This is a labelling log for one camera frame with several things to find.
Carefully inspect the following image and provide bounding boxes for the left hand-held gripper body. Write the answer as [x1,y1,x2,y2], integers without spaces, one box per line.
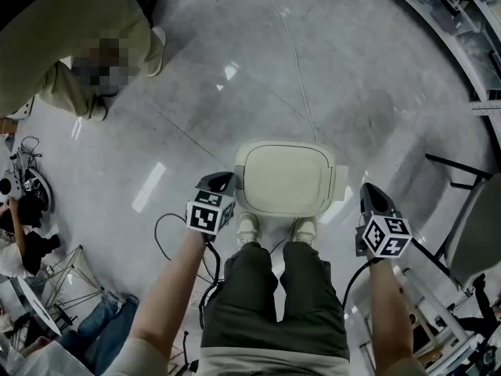
[185,171,237,237]

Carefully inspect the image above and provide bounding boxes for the person's left cream shoe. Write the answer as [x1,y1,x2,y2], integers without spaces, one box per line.
[236,211,261,247]

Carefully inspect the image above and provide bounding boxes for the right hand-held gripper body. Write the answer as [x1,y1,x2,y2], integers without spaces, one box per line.
[355,182,413,259]

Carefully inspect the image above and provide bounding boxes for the person's cream shoe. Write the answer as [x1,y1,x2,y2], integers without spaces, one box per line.
[287,215,318,248]
[236,211,261,247]

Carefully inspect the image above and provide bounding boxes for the black office chair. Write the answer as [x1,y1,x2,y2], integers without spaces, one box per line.
[456,273,501,338]

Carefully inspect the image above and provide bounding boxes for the white floor cable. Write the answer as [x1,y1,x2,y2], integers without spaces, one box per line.
[257,0,321,141]

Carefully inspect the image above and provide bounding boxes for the black white helmet device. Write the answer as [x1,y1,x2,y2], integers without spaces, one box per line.
[0,165,53,213]

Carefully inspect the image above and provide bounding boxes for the person's dark trousers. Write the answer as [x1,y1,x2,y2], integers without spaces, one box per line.
[200,241,351,363]

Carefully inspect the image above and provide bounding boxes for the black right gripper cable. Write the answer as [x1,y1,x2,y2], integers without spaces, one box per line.
[341,257,381,315]

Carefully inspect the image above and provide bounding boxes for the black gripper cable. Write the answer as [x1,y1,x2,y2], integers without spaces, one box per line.
[341,257,381,315]
[153,212,225,331]

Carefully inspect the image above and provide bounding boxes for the person's right cream shoe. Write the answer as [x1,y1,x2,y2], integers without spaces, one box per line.
[287,215,318,248]

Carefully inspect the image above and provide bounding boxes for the white metal shelf unit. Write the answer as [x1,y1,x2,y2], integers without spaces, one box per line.
[373,0,501,132]

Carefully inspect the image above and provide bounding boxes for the cream plastic bin with lid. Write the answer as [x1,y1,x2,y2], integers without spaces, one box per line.
[233,138,350,218]

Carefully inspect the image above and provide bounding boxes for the person's right forearm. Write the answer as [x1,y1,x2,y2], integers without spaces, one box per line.
[365,257,416,372]

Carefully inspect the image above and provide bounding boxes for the person's beige shirt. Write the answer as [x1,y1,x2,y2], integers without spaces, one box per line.
[100,337,431,376]

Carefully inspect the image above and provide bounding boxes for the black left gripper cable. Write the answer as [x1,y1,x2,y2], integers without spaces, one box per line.
[153,212,225,331]

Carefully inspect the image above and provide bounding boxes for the row of clear storage bins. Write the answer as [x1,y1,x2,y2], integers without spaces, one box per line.
[402,0,501,92]

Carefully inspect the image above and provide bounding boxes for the round white side table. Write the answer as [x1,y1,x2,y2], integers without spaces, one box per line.
[10,244,107,337]

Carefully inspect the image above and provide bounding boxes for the person's left forearm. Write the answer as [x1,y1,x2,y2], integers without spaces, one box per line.
[128,229,213,353]

